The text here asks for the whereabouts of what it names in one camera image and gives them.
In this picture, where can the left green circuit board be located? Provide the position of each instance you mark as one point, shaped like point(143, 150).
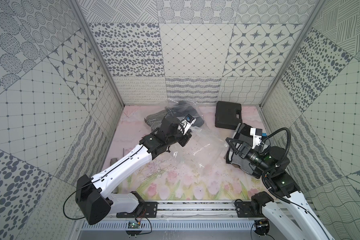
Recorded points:
point(133, 229)

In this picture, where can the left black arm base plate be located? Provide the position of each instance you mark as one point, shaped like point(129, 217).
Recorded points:
point(134, 206)

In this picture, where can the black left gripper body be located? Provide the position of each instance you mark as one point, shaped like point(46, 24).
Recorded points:
point(174, 126)

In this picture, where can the black plastic tool case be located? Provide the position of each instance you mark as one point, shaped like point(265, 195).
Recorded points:
point(228, 115)

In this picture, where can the black white herringbone knit blanket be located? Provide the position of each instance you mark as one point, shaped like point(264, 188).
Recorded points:
point(155, 120)

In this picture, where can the silver metal cylinder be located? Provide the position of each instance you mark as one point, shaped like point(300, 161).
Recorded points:
point(115, 158)

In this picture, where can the dark grey blanket in bag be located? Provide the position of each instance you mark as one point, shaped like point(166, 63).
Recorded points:
point(184, 108)

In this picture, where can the clear plastic vacuum bag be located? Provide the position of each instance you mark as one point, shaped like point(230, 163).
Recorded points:
point(202, 150)

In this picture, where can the right black circuit module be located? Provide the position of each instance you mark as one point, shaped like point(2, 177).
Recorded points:
point(262, 227)

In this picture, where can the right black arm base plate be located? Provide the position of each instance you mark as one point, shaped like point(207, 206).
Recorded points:
point(253, 208)

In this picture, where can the aluminium mounting rail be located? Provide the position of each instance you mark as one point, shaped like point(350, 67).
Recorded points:
point(195, 208)

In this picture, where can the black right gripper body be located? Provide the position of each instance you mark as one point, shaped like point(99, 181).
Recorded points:
point(255, 158)

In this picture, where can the black white checkered blanket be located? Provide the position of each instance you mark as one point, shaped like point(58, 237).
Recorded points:
point(244, 150)

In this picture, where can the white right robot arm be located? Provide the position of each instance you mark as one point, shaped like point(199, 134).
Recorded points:
point(283, 186)

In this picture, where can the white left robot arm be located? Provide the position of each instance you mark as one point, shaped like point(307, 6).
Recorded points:
point(94, 195)

